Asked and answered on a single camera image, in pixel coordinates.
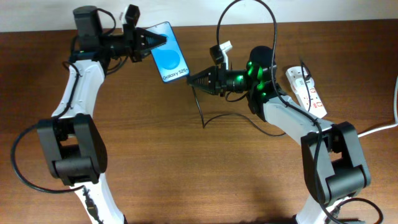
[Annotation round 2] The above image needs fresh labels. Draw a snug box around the white charger plug adapter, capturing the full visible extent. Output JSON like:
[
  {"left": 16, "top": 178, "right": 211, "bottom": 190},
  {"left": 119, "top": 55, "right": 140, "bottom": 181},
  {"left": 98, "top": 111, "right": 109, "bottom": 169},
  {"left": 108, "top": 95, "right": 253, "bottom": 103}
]
[{"left": 294, "top": 78, "right": 315, "bottom": 91}]

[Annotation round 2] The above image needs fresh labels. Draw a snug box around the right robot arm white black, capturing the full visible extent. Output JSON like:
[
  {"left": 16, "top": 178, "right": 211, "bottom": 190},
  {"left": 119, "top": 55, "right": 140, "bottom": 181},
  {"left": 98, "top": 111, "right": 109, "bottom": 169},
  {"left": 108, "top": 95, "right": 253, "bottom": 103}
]
[{"left": 188, "top": 46, "right": 371, "bottom": 223}]

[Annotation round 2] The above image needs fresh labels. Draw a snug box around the white power strip cord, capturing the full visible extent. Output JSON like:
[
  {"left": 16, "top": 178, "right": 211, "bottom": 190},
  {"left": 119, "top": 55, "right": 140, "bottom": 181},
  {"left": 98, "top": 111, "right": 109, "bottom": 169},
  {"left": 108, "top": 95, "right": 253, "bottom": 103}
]
[{"left": 357, "top": 74, "right": 398, "bottom": 138}]

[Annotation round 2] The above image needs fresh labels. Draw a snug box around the black USB charging cable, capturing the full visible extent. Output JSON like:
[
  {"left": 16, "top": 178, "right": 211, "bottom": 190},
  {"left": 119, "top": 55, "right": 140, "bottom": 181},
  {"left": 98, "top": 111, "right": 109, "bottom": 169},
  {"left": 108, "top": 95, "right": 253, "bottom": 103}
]
[{"left": 190, "top": 59, "right": 315, "bottom": 138}]

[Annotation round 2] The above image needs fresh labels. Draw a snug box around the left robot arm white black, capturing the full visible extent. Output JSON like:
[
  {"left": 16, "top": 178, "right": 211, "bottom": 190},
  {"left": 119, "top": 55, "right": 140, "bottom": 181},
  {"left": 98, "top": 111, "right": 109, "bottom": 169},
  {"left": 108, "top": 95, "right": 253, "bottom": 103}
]
[{"left": 37, "top": 4, "right": 166, "bottom": 223}]

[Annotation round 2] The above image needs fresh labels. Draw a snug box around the blue screen Galaxy smartphone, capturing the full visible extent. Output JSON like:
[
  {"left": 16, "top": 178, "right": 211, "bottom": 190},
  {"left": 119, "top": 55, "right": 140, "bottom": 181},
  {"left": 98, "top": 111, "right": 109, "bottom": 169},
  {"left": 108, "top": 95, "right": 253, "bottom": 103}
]
[{"left": 147, "top": 22, "right": 190, "bottom": 83}]

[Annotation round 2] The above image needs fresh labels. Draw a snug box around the white power strip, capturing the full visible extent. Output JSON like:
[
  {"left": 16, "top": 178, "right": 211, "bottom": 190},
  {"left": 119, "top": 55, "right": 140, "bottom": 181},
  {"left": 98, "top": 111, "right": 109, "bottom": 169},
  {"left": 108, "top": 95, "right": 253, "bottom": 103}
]
[{"left": 285, "top": 66, "right": 327, "bottom": 118}]

